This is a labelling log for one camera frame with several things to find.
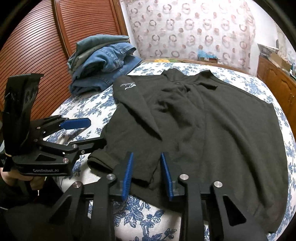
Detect black sweater garment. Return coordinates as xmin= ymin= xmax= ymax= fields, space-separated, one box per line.
xmin=87 ymin=69 xmax=288 ymax=233

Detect person's left hand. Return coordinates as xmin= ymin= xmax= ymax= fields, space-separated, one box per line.
xmin=1 ymin=168 xmax=45 ymax=190

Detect dark blue jeans bottom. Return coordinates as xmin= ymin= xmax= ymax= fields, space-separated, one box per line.
xmin=69 ymin=55 xmax=142 ymax=96

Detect brown louvered wardrobe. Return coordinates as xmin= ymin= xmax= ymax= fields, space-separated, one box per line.
xmin=1 ymin=1 xmax=127 ymax=120

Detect teal folded jeans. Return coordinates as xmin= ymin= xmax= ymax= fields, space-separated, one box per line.
xmin=67 ymin=34 xmax=130 ymax=73

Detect blue jeans top pair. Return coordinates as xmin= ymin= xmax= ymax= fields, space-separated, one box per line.
xmin=72 ymin=42 xmax=142 ymax=80

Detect colourful floral blanket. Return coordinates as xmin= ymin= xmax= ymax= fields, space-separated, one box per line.
xmin=142 ymin=58 xmax=248 ymax=74

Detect wooden sideboard cabinet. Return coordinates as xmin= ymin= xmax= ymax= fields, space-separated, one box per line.
xmin=257 ymin=55 xmax=296 ymax=137

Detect circle patterned sheer curtain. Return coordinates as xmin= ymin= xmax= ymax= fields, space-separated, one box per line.
xmin=121 ymin=1 xmax=255 ymax=73

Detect cardboard box on sideboard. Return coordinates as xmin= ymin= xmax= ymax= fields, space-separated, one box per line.
xmin=268 ymin=52 xmax=291 ymax=72

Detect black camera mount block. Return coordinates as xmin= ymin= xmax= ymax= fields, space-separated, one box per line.
xmin=3 ymin=73 xmax=44 ymax=156

